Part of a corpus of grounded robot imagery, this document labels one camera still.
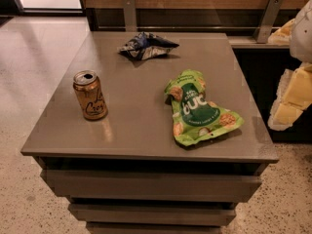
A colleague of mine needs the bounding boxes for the right metal wall bracket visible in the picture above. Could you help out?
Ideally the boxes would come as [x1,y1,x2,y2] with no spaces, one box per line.
[253,0,284,44]

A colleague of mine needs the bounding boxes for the metal wall bracket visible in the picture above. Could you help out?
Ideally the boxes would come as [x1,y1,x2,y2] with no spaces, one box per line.
[253,0,284,44]
[122,0,137,32]

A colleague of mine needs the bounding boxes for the orange LaCroix soda can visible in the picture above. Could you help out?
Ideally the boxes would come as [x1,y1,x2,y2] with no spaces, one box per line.
[73,70,108,120]

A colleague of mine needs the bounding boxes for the blue crumpled chip bag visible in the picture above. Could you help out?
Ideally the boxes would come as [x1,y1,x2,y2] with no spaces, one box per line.
[119,32,178,60]

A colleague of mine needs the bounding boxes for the green snack bag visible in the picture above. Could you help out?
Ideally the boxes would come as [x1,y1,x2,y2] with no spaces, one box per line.
[165,69,244,146]

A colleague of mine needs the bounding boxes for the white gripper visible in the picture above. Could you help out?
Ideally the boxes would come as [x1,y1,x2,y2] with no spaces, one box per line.
[268,0,312,131]

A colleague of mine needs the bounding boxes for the left metal wall bracket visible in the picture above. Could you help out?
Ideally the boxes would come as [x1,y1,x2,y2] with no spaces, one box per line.
[122,0,137,32]

